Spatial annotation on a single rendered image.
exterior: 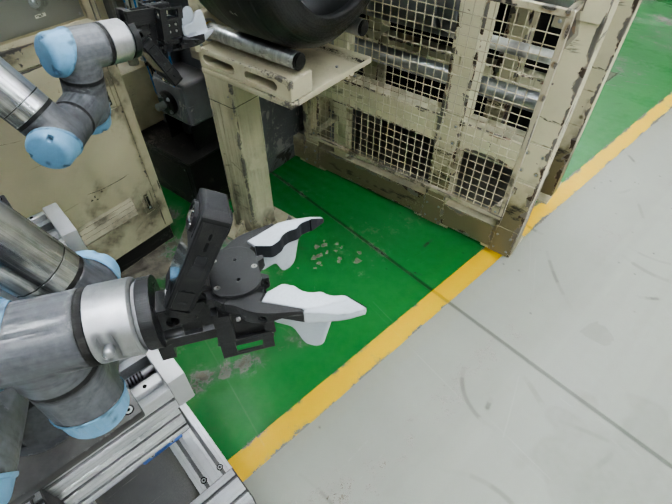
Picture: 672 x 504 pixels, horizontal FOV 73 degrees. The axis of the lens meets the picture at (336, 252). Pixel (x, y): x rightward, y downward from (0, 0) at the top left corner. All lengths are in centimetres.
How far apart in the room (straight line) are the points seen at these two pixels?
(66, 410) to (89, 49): 64
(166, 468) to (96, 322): 90
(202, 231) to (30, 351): 18
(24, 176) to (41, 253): 110
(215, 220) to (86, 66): 63
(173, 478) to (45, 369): 86
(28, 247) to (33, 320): 12
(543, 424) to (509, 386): 15
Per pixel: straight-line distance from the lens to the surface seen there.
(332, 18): 127
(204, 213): 38
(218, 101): 169
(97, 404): 55
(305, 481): 146
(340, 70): 143
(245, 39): 134
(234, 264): 45
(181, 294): 43
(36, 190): 170
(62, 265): 59
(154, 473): 132
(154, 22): 105
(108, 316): 44
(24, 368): 48
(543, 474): 158
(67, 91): 101
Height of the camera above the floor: 140
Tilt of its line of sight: 46 degrees down
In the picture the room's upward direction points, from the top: straight up
